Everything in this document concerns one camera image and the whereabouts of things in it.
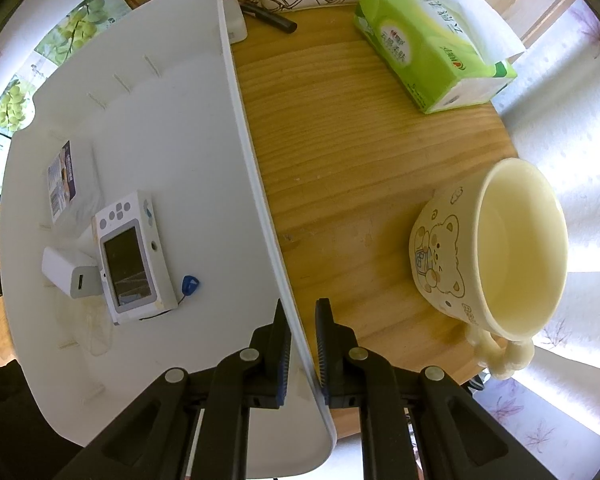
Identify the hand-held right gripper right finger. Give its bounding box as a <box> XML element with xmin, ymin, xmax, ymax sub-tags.
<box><xmin>315</xmin><ymin>297</ymin><xmax>548</xmax><ymax>480</ymax></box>

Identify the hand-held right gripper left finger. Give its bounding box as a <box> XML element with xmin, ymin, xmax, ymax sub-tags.
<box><xmin>55</xmin><ymin>299</ymin><xmax>293</xmax><ymax>480</ymax></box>

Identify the white power adapter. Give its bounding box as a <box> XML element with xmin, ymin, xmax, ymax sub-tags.
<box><xmin>41</xmin><ymin>246</ymin><xmax>103</xmax><ymax>301</ymax></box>

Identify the white plastic tray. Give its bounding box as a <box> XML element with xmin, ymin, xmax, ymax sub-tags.
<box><xmin>0</xmin><ymin>0</ymin><xmax>338</xmax><ymax>476</ymax></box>

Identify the cream bear-print mug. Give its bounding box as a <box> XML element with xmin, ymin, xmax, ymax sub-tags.
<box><xmin>408</xmin><ymin>157</ymin><xmax>570</xmax><ymax>380</ymax></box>

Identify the green tissue pack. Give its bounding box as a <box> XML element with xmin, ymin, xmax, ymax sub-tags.
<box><xmin>352</xmin><ymin>0</ymin><xmax>527</xmax><ymax>114</ymax></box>

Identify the black pen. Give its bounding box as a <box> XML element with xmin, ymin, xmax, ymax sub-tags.
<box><xmin>237</xmin><ymin>0</ymin><xmax>298</xmax><ymax>35</ymax></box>

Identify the white plastic block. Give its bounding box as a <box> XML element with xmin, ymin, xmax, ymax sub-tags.
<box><xmin>222</xmin><ymin>0</ymin><xmax>249</xmax><ymax>43</ymax></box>

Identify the white digital camera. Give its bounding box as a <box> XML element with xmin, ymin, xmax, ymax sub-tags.
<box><xmin>91</xmin><ymin>190</ymin><xmax>179</xmax><ymax>327</ymax></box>

